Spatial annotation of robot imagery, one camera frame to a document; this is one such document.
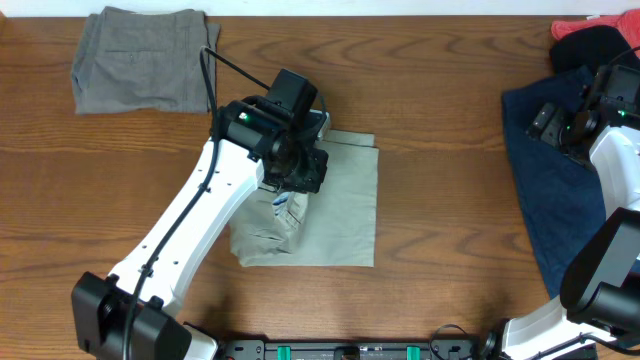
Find black cloth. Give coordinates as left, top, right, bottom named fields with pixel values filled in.
left=549, top=25, right=631, bottom=75

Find folded grey shorts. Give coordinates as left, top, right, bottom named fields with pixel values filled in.
left=71, top=7, right=221, bottom=115

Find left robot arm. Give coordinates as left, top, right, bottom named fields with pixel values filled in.
left=71, top=96, right=330, bottom=359

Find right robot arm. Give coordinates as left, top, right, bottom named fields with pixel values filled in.
left=481, top=65, right=639, bottom=359

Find beige khaki shorts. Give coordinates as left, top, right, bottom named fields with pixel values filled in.
left=230, top=130, right=379, bottom=267

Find navy blue shorts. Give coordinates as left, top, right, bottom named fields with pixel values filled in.
left=501, top=64, right=640, bottom=300

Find red cloth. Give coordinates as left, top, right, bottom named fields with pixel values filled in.
left=551, top=9, right=639, bottom=48

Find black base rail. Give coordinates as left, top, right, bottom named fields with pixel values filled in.
left=215, top=336, right=477, bottom=360

